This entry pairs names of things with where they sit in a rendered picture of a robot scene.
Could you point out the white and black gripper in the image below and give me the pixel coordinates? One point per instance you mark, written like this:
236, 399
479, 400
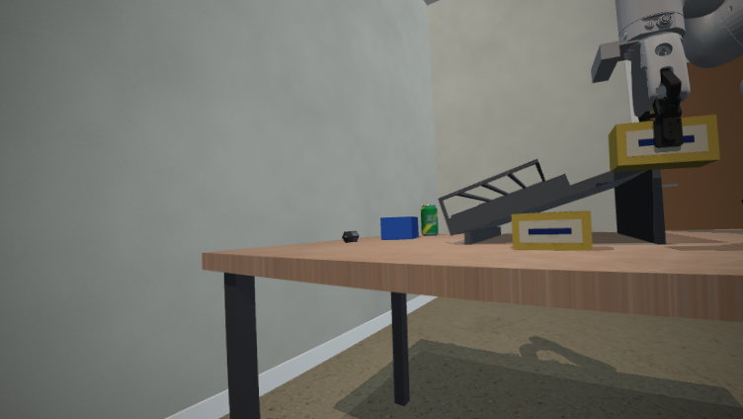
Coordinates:
651, 59

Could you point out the green and yellow drink can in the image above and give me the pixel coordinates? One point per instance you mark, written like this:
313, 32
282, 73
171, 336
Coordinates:
429, 220

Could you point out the blue open bin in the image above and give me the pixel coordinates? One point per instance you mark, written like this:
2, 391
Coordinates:
404, 227

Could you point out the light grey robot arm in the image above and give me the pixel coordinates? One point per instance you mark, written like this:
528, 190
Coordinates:
709, 40

